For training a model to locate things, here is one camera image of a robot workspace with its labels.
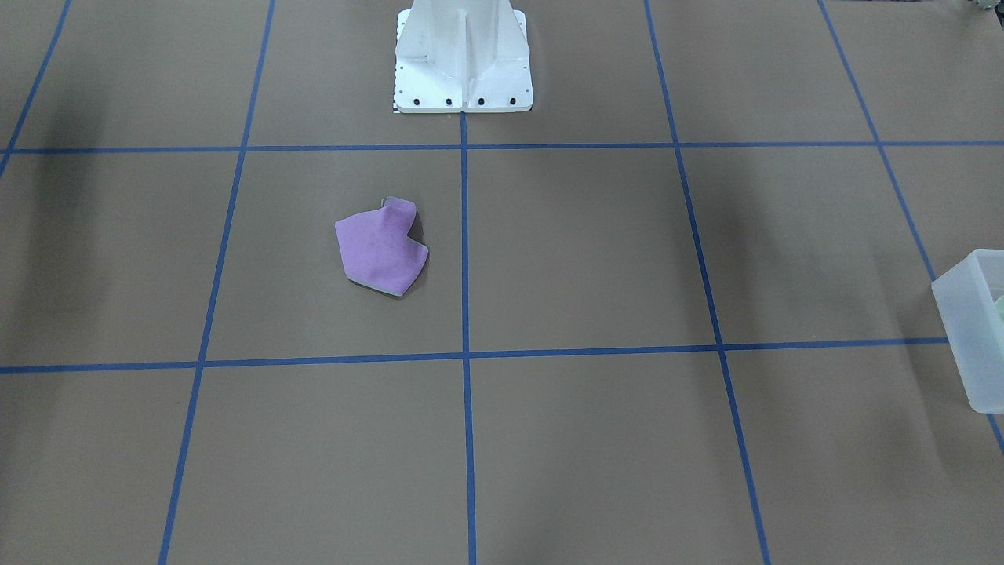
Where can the translucent plastic storage box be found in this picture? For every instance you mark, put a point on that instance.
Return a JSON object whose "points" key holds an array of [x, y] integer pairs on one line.
{"points": [[965, 296]]}

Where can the purple cloth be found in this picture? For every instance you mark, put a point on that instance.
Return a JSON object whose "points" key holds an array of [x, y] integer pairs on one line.
{"points": [[376, 249]]}

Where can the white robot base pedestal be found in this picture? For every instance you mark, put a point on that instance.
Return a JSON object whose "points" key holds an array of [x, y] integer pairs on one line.
{"points": [[462, 56]]}

